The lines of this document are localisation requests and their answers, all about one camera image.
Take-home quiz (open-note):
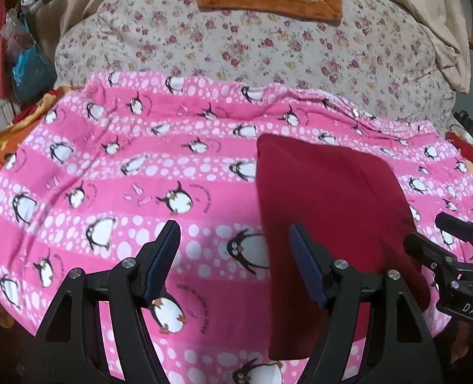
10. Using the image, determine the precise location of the beige curtain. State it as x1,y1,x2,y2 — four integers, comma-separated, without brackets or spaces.
34,0,149,60

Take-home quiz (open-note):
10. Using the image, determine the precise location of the dark red sweater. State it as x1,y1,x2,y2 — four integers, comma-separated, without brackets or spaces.
256,133,432,363

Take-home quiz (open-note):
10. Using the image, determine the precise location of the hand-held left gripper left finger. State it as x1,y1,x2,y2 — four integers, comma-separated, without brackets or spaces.
32,220,182,384

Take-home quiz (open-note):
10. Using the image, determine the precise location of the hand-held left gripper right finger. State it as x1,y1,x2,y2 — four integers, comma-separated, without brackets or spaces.
288,222,445,384

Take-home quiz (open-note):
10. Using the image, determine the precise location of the blue plastic bag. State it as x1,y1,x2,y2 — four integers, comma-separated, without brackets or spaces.
10,42,57,99

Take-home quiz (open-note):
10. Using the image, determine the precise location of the black device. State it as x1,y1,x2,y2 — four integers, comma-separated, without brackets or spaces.
453,110,473,147

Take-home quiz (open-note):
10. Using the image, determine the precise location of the person's right hand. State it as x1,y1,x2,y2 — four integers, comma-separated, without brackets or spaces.
450,322,473,369

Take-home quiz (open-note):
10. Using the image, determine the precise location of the floral quilt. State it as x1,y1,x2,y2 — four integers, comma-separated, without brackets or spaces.
54,0,457,132

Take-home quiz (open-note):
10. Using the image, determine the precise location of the beige cloth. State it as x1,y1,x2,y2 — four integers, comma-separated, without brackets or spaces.
360,0,473,92

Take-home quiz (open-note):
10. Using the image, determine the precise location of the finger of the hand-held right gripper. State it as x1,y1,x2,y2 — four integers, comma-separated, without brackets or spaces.
403,232,473,289
435,211,473,244

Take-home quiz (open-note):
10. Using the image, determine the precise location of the pink penguin print blanket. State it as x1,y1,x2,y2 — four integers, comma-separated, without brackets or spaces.
0,70,473,384

